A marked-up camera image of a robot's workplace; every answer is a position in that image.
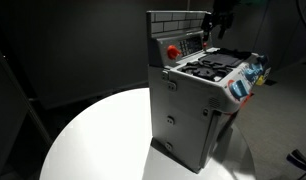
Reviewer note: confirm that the grey toy stove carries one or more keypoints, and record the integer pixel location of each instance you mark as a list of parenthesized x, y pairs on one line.
[(191, 103)]

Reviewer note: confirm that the blue stove knob right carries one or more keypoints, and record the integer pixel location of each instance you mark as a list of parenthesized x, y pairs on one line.
[(238, 89)]

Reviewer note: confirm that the blue stove knob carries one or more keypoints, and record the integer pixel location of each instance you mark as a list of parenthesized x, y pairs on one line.
[(252, 72), (238, 89)]

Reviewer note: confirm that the blue stove knob middle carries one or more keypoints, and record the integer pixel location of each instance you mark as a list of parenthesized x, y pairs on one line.
[(252, 72)]

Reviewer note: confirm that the orange timer knob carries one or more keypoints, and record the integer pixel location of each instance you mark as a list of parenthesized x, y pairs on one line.
[(172, 52)]

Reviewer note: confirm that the round white pedestal table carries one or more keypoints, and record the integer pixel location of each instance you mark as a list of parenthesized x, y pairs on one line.
[(111, 140)]

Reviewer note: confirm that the black clamp handle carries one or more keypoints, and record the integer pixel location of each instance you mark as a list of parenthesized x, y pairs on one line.
[(297, 159)]

